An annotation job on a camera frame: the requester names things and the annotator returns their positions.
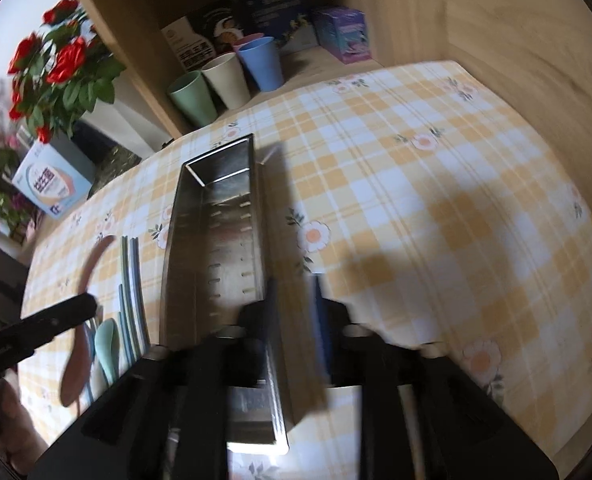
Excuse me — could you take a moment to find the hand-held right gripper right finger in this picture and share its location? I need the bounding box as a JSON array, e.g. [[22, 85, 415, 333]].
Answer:
[[312, 274, 559, 480]]

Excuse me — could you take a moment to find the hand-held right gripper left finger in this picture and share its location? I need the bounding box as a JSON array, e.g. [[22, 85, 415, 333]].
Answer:
[[28, 279, 277, 480]]

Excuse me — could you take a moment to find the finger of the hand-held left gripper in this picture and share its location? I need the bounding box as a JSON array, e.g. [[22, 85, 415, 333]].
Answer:
[[18, 292, 98, 356]]

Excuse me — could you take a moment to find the green spoon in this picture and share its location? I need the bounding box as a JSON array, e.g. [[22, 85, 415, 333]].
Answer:
[[95, 319, 122, 391]]

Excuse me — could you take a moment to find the pink spoon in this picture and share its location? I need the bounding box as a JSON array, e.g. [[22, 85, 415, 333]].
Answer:
[[58, 235, 117, 408]]

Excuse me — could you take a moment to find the stainless steel utensil tray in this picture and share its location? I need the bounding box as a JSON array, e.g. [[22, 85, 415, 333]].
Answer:
[[158, 134, 327, 456]]

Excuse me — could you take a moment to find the white and blue carton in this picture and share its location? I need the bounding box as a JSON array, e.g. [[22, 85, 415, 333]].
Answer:
[[11, 140, 94, 220]]

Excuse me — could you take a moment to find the green patterned glass jar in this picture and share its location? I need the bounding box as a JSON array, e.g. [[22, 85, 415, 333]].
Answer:
[[88, 142, 142, 196]]

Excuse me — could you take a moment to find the dark blue container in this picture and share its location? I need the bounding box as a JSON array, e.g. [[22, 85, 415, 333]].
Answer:
[[71, 120, 112, 181]]

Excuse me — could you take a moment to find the white vase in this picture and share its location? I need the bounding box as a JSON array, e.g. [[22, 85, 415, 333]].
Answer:
[[71, 67, 177, 161]]

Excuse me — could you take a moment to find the green cup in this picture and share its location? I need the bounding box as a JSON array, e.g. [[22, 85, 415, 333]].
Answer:
[[168, 71, 218, 128]]

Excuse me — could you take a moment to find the beige cup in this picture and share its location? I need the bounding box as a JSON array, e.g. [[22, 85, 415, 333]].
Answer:
[[201, 55, 252, 110]]

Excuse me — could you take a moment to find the blue cup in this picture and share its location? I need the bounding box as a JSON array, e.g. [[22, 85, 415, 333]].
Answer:
[[238, 37, 284, 92]]

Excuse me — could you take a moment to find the red rose plant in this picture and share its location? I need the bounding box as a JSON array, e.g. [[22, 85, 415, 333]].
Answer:
[[7, 0, 127, 143]]

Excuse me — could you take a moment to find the pink cup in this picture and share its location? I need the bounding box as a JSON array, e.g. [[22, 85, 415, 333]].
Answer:
[[232, 32, 266, 53]]

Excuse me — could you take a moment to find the white snack box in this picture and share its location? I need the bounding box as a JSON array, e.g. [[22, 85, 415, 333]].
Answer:
[[161, 16, 208, 73]]

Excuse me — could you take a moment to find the dark picture box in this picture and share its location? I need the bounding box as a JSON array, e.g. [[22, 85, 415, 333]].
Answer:
[[188, 0, 249, 56]]

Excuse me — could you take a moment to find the wooden shelf cabinet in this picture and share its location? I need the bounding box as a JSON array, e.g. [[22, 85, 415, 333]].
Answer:
[[58, 0, 592, 461]]

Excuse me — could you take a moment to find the purple box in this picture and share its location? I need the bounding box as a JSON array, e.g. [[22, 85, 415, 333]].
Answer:
[[311, 6, 374, 64]]

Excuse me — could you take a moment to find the dark blue box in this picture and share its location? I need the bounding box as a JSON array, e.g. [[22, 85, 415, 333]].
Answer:
[[238, 0, 317, 53]]

